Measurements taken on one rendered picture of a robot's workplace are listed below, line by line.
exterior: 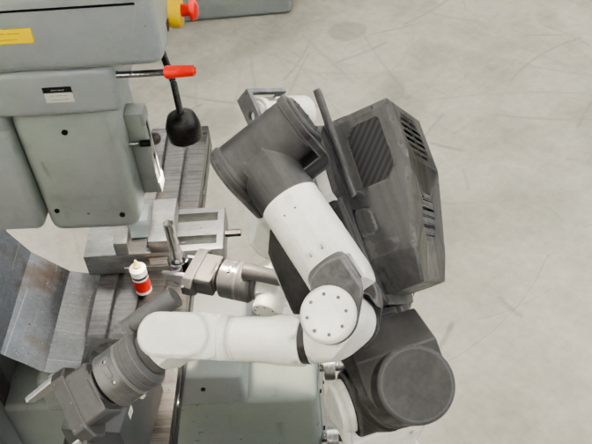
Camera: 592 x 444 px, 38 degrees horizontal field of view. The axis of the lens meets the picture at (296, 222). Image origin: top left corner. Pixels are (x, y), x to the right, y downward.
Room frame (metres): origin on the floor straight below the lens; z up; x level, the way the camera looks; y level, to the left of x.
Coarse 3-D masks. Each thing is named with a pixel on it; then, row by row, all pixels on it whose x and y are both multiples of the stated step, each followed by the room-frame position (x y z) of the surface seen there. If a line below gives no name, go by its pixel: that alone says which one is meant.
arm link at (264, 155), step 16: (272, 112) 1.00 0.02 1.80; (256, 128) 0.98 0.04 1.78; (272, 128) 0.97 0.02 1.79; (288, 128) 0.97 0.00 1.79; (224, 144) 0.99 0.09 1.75; (240, 144) 0.97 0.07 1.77; (256, 144) 0.96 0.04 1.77; (272, 144) 0.96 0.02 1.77; (288, 144) 0.95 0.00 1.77; (304, 144) 0.96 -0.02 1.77; (240, 160) 0.95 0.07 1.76; (256, 160) 0.94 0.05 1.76; (272, 160) 0.94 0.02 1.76; (288, 160) 0.94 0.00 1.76; (240, 176) 0.94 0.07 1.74; (256, 176) 0.92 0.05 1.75; (272, 176) 0.91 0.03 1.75; (288, 176) 0.91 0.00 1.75; (304, 176) 0.92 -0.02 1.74; (256, 192) 0.91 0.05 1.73; (272, 192) 0.89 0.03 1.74
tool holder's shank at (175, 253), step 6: (168, 222) 1.33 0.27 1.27; (168, 228) 1.32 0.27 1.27; (174, 228) 1.33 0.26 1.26; (168, 234) 1.32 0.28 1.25; (174, 234) 1.32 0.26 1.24; (168, 240) 1.32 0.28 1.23; (174, 240) 1.32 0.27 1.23; (168, 246) 1.33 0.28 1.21; (174, 246) 1.32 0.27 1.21; (174, 252) 1.32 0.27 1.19; (180, 252) 1.32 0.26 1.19; (174, 258) 1.32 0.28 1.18; (180, 258) 1.32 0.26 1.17
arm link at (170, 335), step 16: (144, 320) 0.79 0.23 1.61; (160, 320) 0.78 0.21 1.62; (176, 320) 0.78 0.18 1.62; (192, 320) 0.77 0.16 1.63; (208, 320) 0.77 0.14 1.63; (224, 320) 0.77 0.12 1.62; (144, 336) 0.77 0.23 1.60; (160, 336) 0.76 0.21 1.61; (176, 336) 0.76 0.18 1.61; (192, 336) 0.75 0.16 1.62; (208, 336) 0.75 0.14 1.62; (224, 336) 0.75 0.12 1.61; (144, 352) 0.75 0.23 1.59; (160, 352) 0.74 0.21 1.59; (176, 352) 0.74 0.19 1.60; (192, 352) 0.73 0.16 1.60; (208, 352) 0.73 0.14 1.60; (224, 352) 0.74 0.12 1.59
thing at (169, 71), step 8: (120, 72) 1.28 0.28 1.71; (128, 72) 1.27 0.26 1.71; (136, 72) 1.27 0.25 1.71; (144, 72) 1.27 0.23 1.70; (152, 72) 1.27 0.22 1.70; (160, 72) 1.27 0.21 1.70; (168, 72) 1.26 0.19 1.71; (176, 72) 1.26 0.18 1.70; (184, 72) 1.26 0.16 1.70; (192, 72) 1.26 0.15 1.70
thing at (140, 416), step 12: (96, 348) 1.11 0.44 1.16; (156, 396) 1.08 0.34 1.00; (132, 408) 0.98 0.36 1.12; (144, 408) 1.02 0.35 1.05; (156, 408) 1.07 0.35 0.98; (120, 420) 0.93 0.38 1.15; (132, 420) 0.96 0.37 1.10; (144, 420) 1.01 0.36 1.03; (108, 432) 0.91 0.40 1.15; (120, 432) 0.91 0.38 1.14; (132, 432) 0.95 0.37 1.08; (144, 432) 0.99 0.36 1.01
